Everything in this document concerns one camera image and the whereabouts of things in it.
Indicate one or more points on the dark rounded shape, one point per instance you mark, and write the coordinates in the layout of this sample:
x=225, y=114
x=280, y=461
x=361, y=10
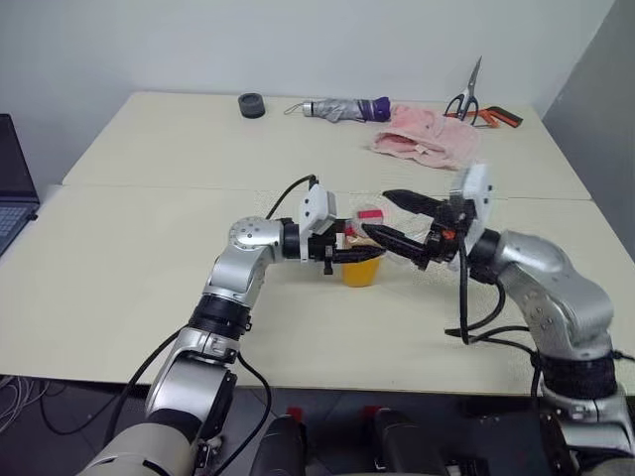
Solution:
x=407, y=446
x=280, y=446

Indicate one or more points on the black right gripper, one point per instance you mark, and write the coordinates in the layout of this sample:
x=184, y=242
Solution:
x=446, y=220

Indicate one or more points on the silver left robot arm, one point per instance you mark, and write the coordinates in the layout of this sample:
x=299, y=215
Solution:
x=233, y=277

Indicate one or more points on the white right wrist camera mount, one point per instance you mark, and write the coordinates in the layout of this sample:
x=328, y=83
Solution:
x=478, y=193

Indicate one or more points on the pink towel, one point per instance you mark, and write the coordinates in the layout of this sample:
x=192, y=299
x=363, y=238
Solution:
x=431, y=139

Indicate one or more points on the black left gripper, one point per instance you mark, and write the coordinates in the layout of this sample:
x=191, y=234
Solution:
x=320, y=248

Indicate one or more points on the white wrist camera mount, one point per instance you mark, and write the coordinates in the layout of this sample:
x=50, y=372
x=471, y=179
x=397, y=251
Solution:
x=317, y=208
x=478, y=193

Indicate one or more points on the clear bottle with orange drink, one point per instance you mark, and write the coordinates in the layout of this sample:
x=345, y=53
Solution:
x=362, y=275

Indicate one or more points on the black round container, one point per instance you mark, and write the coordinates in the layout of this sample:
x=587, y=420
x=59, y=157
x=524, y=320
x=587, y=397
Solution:
x=251, y=105

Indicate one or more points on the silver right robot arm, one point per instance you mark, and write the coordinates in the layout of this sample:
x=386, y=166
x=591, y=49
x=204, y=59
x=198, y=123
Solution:
x=546, y=277

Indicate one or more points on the orange black hand tool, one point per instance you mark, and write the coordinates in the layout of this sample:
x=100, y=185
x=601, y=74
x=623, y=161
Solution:
x=503, y=116

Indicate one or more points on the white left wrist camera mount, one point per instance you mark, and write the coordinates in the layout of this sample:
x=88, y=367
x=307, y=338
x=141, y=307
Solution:
x=317, y=208

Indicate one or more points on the dark laptop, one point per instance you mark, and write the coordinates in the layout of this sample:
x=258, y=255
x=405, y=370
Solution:
x=15, y=173

